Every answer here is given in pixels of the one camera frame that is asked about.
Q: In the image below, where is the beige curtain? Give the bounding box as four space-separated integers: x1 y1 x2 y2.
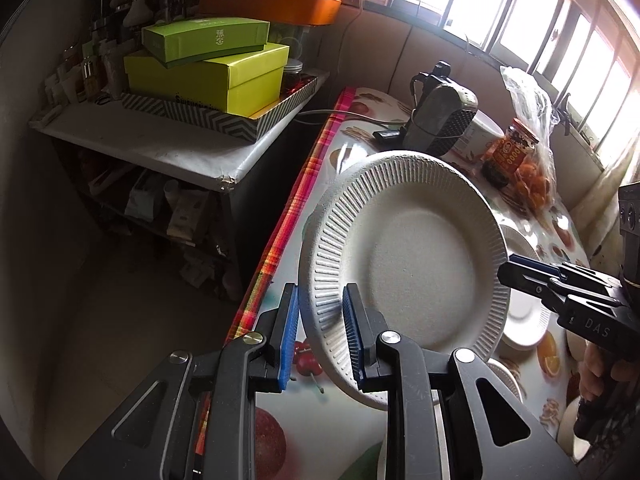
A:
570 139 639 261

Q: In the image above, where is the lower yellow-green box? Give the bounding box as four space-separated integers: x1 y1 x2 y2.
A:
124 42 290 117

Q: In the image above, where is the plastic bag of oranges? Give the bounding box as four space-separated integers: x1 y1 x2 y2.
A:
500 66 560 212

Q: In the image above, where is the top green box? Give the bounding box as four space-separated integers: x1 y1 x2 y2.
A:
141 18 270 67

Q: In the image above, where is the printed food tablecloth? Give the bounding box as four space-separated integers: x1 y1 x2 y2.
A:
239 88 570 479

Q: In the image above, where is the white cardboard cup box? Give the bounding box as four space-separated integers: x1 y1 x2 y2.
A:
451 110 504 162

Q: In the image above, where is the white paper plate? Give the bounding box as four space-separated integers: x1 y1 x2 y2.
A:
487 359 524 403
500 224 550 351
297 151 510 410

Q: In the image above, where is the sauce jar red label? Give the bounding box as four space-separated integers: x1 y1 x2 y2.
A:
480 118 539 190

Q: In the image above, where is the zigzag patterned tray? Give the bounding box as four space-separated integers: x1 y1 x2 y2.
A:
122 74 326 143

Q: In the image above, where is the grey side table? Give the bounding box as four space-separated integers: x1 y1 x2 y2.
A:
29 96 311 193

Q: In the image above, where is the person's right hand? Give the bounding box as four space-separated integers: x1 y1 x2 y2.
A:
579 342 639 402

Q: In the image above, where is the plaid colourful blanket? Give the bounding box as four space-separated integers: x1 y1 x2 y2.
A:
226 87 356 342

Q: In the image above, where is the grey black heater appliance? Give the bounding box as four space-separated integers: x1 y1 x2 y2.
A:
402 61 478 157

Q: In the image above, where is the orange box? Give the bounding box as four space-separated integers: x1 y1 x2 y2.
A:
198 0 342 26

